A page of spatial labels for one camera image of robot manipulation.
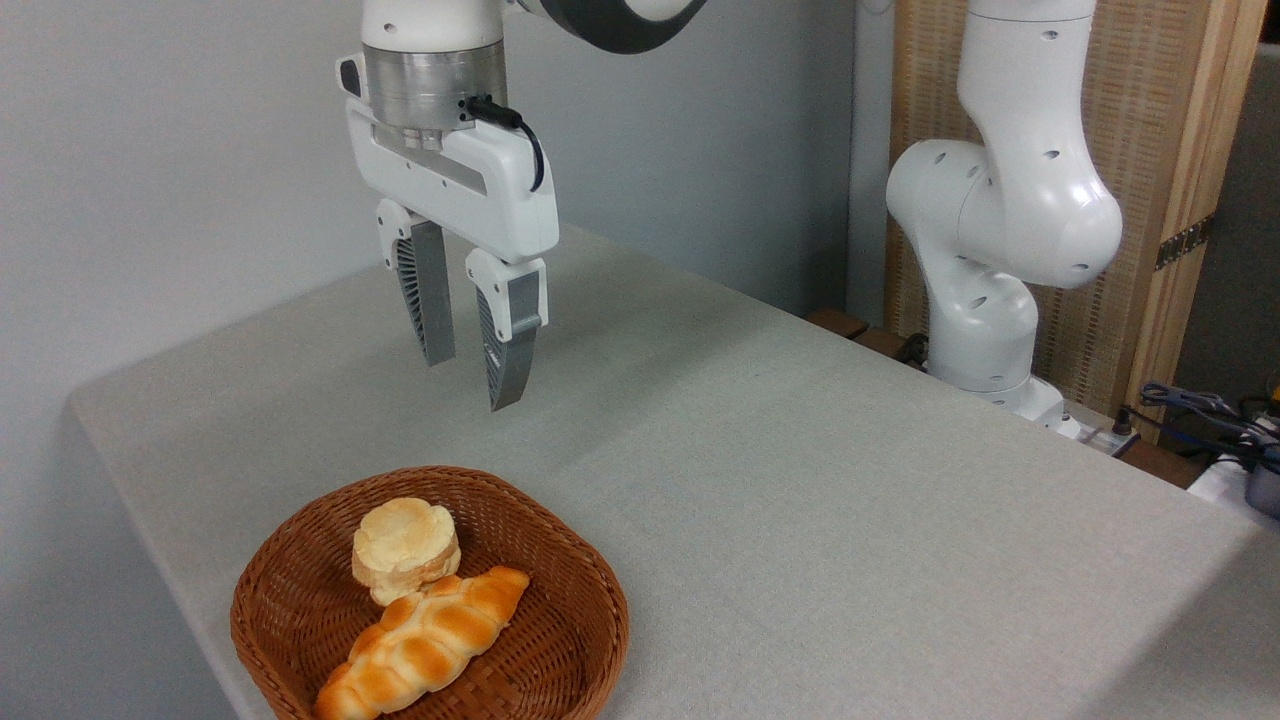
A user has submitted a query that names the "braided long bread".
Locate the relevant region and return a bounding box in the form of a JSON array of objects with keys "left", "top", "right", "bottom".
[{"left": 313, "top": 566, "right": 531, "bottom": 720}]

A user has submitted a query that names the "round sliced bread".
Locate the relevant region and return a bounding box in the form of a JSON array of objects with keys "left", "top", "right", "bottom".
[{"left": 351, "top": 497, "right": 462, "bottom": 607}]

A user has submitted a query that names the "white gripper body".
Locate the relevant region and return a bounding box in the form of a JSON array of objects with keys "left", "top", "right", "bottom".
[{"left": 345, "top": 95, "right": 561, "bottom": 266}]

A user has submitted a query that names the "grey tablecloth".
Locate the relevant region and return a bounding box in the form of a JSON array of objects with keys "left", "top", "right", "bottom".
[{"left": 68, "top": 222, "right": 1280, "bottom": 720}]

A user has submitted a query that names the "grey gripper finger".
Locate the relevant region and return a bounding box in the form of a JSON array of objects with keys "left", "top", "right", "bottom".
[
  {"left": 465, "top": 248, "right": 548, "bottom": 413},
  {"left": 376, "top": 198, "right": 457, "bottom": 367}
]

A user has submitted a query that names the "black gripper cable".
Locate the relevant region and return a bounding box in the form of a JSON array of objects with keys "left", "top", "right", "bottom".
[{"left": 465, "top": 95, "right": 546, "bottom": 193}]

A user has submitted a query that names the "blue and black cable bundle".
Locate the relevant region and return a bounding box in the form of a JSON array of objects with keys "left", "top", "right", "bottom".
[{"left": 1138, "top": 378, "right": 1280, "bottom": 471}]

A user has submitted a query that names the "metal screen hinge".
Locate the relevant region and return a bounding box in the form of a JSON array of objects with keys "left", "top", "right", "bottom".
[{"left": 1155, "top": 213, "right": 1216, "bottom": 271}]

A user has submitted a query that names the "brown wicker basket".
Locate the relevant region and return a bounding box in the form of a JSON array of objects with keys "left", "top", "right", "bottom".
[{"left": 230, "top": 466, "right": 631, "bottom": 720}]

